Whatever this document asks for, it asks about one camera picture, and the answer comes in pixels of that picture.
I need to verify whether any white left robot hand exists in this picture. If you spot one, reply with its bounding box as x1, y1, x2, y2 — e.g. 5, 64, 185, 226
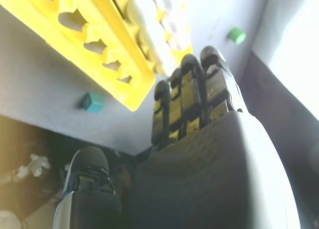
53, 45, 302, 229

